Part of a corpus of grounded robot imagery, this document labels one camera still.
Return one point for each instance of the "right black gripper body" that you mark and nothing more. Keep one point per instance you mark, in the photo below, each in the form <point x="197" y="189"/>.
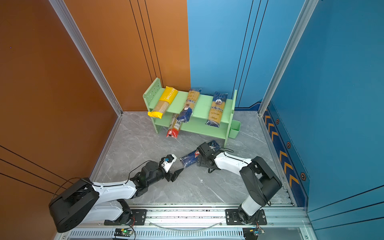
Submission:
<point x="203" y="162"/>

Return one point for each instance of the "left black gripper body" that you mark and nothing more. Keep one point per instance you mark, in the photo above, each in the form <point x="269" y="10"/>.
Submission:
<point x="160" y="175"/>

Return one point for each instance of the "blue Barilla spaghetti box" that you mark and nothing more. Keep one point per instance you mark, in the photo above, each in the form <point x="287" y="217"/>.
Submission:
<point x="192" y="157"/>

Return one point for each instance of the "red spaghetti bag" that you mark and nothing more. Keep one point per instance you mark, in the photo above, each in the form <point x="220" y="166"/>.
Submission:
<point x="174" y="128"/>

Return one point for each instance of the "yellow blue spaghetti bag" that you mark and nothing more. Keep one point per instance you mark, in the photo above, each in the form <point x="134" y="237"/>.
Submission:
<point x="189" y="105"/>

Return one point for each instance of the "blue yellow pasta bag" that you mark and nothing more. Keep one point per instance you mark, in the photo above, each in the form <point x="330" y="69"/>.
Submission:
<point x="217" y="109"/>

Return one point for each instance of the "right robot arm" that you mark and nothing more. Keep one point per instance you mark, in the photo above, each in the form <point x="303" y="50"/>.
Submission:
<point x="260" y="180"/>

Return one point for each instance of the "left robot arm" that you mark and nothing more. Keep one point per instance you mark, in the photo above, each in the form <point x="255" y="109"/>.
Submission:
<point x="86" y="201"/>

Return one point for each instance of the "green two-tier shelf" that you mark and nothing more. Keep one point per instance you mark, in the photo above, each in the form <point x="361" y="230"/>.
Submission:
<point x="197" y="123"/>

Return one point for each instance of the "green side cup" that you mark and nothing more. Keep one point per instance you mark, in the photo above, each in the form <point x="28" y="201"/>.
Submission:
<point x="234" y="129"/>

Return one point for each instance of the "left circuit board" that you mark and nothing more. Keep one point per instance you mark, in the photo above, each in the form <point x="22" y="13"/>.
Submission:
<point x="124" y="234"/>

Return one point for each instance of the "circuit board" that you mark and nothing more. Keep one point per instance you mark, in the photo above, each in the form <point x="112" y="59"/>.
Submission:
<point x="252" y="233"/>
<point x="124" y="234"/>

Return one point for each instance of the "right circuit board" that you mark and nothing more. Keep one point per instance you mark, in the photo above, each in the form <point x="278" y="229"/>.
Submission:
<point x="252" y="233"/>

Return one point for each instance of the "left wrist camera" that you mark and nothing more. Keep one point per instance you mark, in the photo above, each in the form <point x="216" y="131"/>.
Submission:
<point x="167" y="162"/>

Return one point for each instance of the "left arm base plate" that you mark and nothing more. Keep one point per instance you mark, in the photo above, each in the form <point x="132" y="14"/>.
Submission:
<point x="136" y="217"/>

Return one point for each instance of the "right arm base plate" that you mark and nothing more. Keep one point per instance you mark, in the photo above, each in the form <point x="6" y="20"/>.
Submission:
<point x="239" y="217"/>

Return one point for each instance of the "aluminium front rail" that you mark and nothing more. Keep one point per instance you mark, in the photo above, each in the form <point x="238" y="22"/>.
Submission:
<point x="201" y="222"/>

